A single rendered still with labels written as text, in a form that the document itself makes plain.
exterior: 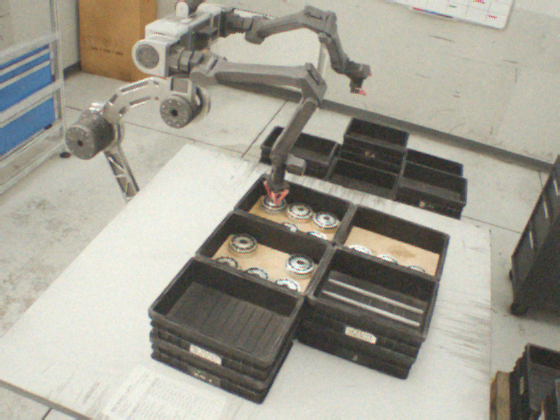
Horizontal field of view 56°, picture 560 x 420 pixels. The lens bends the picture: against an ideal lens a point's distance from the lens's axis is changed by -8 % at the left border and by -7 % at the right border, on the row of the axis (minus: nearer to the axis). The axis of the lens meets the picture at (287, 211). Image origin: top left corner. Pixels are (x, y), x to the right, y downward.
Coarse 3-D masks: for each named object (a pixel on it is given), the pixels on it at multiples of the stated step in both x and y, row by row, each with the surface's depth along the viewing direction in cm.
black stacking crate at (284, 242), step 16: (240, 224) 207; (256, 224) 204; (224, 240) 206; (256, 240) 208; (272, 240) 205; (288, 240) 203; (304, 240) 200; (208, 256) 194; (320, 256) 201; (304, 304) 180
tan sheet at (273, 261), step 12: (228, 240) 208; (216, 252) 201; (228, 252) 202; (264, 252) 205; (276, 252) 206; (240, 264) 198; (252, 264) 199; (264, 264) 199; (276, 264) 200; (276, 276) 195; (288, 276) 196
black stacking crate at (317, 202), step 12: (264, 180) 230; (252, 192) 220; (264, 192) 233; (288, 192) 229; (300, 192) 227; (312, 192) 225; (252, 204) 226; (288, 204) 232; (312, 204) 228; (324, 204) 226; (336, 204) 224; (348, 204) 222; (336, 216) 227
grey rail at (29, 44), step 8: (40, 32) 331; (48, 32) 332; (24, 40) 317; (32, 40) 319; (40, 40) 321; (48, 40) 328; (0, 48) 302; (8, 48) 304; (16, 48) 306; (24, 48) 309; (32, 48) 316; (0, 56) 294; (8, 56) 298; (16, 56) 305; (0, 64) 294
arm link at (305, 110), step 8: (304, 104) 174; (312, 104) 173; (296, 112) 184; (304, 112) 178; (312, 112) 176; (296, 120) 187; (304, 120) 186; (288, 128) 192; (296, 128) 191; (280, 136) 200; (288, 136) 196; (296, 136) 195; (280, 144) 201; (288, 144) 200; (272, 152) 206; (280, 152) 204; (288, 152) 204
